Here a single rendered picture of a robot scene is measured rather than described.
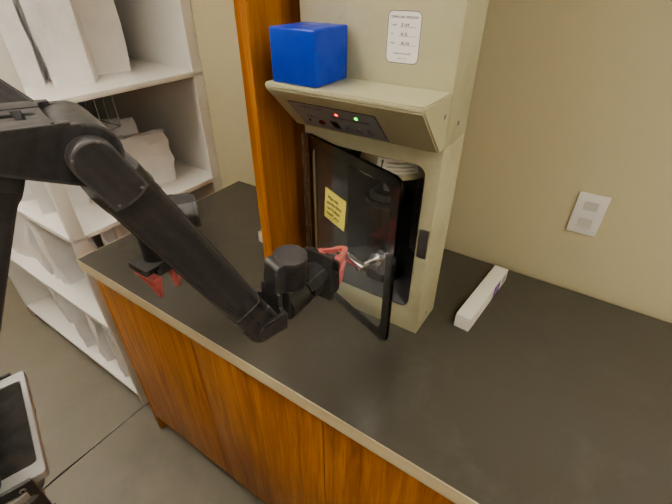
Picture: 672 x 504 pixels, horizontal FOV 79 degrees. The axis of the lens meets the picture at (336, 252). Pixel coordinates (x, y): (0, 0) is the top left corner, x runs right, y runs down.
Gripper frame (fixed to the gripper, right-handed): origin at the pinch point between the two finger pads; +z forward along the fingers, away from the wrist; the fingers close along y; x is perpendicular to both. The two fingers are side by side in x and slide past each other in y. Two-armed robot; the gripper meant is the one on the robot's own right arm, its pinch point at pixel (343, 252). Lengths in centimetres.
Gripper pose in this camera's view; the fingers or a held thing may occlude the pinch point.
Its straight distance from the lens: 83.9
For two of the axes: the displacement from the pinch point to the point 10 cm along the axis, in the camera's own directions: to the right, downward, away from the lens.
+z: 5.5, -4.7, 6.9
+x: -8.3, -3.2, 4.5
